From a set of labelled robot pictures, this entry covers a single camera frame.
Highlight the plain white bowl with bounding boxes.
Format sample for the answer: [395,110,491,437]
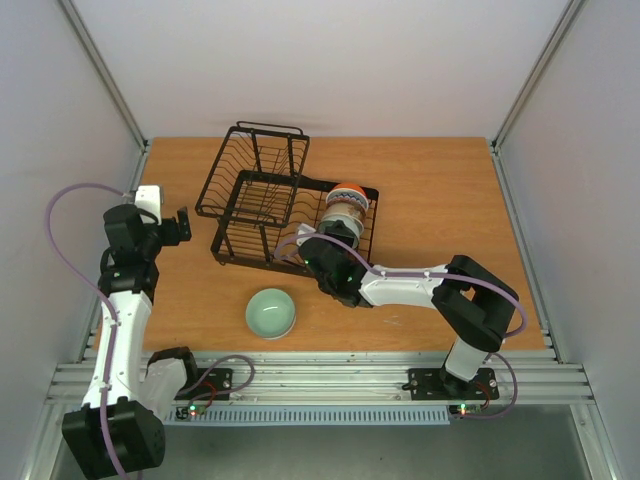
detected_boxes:
[319,203,366,236]

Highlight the red patterned bowl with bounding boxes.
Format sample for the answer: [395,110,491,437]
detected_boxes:
[326,192,369,215]

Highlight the white bowl with orange outside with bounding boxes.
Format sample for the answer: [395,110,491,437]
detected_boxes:
[331,182,366,197]

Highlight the black wire dish rack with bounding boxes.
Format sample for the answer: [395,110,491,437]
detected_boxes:
[194,120,381,291]

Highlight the light green ceramic bowl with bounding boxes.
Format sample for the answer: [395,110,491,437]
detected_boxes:
[318,219,360,249]

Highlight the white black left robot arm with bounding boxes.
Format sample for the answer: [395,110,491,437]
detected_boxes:
[62,204,202,479]

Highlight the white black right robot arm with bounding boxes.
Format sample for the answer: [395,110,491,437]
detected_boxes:
[295,221,522,398]

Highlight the left green led board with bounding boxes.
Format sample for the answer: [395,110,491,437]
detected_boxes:
[174,405,208,421]

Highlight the green led board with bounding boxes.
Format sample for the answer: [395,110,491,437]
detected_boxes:
[174,405,208,421]
[449,403,486,417]

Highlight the right green led board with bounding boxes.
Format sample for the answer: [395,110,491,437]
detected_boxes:
[449,403,486,417]

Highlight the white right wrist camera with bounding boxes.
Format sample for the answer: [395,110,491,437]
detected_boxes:
[295,223,316,246]

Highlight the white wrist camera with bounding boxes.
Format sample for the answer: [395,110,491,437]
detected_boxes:
[295,223,316,246]
[133,185,163,224]

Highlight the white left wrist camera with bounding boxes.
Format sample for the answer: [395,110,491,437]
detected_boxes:
[133,185,163,224]

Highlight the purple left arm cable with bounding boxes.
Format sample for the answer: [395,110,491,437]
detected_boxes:
[43,181,134,480]

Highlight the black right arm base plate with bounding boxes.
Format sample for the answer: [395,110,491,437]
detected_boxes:
[402,368,500,401]

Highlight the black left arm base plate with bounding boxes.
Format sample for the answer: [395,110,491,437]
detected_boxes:
[175,368,233,401]

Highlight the grey slotted cable duct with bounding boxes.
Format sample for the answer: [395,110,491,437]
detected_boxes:
[164,405,450,427]

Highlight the aluminium left frame post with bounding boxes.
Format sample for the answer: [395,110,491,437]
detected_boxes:
[56,0,148,151]

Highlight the aluminium frame post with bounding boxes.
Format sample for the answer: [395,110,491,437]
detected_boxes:
[489,0,587,152]
[56,0,148,151]

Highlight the aluminium front frame rails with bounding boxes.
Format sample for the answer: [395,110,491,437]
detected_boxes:
[46,349,596,406]

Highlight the aluminium right frame post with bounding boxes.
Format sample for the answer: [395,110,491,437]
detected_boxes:
[489,0,587,152]

